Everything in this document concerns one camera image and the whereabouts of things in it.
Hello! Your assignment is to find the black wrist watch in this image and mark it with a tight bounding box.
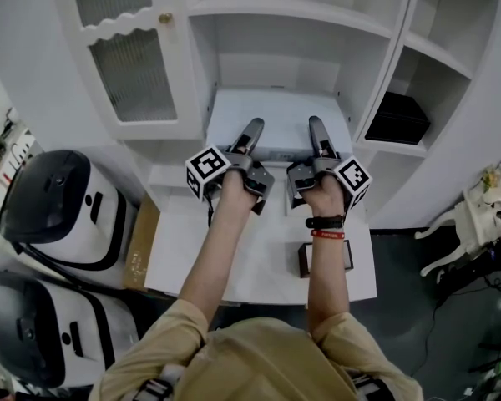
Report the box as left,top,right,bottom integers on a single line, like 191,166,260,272
304,215,346,231

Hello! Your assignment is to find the white black mobile robot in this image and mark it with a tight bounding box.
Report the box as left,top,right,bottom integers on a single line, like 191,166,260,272
0,270,142,391
0,149,129,272

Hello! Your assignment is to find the black storage box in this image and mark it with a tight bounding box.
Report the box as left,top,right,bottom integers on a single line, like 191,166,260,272
364,90,432,146

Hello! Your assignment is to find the white printed box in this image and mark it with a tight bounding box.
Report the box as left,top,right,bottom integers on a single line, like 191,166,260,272
0,133,38,208

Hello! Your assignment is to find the black white harness strap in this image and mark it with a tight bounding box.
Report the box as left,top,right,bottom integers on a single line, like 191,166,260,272
346,369,396,401
132,363,189,401

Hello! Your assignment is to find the person's left hand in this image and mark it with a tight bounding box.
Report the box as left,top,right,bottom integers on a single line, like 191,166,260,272
215,169,259,211

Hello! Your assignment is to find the small dark brown box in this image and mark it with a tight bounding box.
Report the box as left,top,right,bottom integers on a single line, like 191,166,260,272
297,239,355,280

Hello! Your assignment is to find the person's right forearm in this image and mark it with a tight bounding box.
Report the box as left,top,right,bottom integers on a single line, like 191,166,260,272
306,215,352,344

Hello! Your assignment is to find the white box device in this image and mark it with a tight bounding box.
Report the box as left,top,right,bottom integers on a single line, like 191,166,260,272
203,88,354,167

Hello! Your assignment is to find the white work table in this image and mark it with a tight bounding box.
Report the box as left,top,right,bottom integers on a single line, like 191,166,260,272
143,184,379,307

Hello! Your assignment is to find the white glass cabinet door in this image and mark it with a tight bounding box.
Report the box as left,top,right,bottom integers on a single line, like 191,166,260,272
68,0,181,128

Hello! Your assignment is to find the red wristband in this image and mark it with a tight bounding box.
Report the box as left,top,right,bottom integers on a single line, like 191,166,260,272
310,228,346,241

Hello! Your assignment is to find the small flower bouquet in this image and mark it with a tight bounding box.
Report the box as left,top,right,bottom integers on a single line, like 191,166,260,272
480,164,501,192

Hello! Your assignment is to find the white carved side table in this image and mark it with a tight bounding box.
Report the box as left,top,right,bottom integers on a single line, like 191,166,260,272
414,184,501,284

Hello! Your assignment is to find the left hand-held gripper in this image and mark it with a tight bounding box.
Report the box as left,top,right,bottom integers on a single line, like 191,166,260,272
185,116,276,217

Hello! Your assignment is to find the person's left forearm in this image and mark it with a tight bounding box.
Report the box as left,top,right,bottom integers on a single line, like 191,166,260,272
178,205,258,344

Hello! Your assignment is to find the white desk with hutch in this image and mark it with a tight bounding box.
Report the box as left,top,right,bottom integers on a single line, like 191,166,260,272
49,0,501,230

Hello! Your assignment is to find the person's right hand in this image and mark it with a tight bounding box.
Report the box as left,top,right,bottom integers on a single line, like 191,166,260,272
300,175,347,221

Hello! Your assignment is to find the beige t-shirt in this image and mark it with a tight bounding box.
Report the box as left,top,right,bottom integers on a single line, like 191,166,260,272
88,297,423,401

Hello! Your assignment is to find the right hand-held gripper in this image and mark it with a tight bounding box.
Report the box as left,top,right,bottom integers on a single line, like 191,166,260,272
286,114,374,214

